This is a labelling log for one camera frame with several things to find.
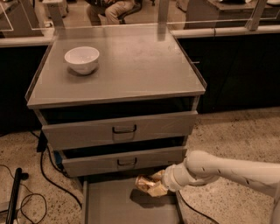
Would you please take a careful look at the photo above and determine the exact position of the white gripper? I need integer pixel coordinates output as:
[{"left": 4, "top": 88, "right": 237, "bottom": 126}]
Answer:
[{"left": 147, "top": 163, "right": 190, "bottom": 197}]

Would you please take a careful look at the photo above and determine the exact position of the grey metal drawer cabinet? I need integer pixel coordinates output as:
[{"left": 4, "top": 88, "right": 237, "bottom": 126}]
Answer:
[{"left": 24, "top": 24, "right": 207, "bottom": 224}]

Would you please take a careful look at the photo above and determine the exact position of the thin black cable loop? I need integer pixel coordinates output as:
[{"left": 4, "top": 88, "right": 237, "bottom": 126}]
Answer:
[{"left": 0, "top": 164, "right": 48, "bottom": 224}]

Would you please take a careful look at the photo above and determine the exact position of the grey drawer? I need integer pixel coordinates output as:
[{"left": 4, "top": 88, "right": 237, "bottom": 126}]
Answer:
[
  {"left": 62, "top": 146, "right": 186, "bottom": 177},
  {"left": 81, "top": 167, "right": 185, "bottom": 224},
  {"left": 43, "top": 111, "right": 198, "bottom": 150}
]

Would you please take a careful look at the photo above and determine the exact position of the middle grey drawer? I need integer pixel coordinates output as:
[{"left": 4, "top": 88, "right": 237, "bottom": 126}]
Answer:
[{"left": 62, "top": 146, "right": 186, "bottom": 177}]

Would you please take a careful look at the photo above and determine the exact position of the black bar on floor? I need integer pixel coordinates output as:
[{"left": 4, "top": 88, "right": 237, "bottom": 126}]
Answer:
[{"left": 5, "top": 168, "right": 28, "bottom": 224}]

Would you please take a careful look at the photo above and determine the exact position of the seated person in background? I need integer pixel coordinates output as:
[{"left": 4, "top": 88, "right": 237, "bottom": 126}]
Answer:
[{"left": 85, "top": 0, "right": 136, "bottom": 26}]

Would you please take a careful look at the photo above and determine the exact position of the top grey drawer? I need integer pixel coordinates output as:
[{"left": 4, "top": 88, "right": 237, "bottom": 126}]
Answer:
[{"left": 43, "top": 111, "right": 198, "bottom": 150}]

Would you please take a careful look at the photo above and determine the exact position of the black cable left floor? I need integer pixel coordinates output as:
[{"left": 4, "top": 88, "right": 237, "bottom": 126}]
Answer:
[{"left": 30, "top": 130, "right": 83, "bottom": 210}]

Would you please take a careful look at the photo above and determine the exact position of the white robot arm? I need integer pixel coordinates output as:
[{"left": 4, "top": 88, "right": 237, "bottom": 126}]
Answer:
[{"left": 148, "top": 150, "right": 280, "bottom": 224}]

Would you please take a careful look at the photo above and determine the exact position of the bottom grey drawer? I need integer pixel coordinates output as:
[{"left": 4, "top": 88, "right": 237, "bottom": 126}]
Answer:
[{"left": 81, "top": 167, "right": 185, "bottom": 224}]

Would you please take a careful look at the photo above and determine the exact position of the orange soda can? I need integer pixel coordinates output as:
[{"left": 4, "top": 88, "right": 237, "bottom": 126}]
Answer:
[{"left": 135, "top": 175, "right": 156, "bottom": 193}]

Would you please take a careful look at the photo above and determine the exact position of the white ceramic bowl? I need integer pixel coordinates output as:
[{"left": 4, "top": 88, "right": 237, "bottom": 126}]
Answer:
[{"left": 64, "top": 46, "right": 100, "bottom": 74}]

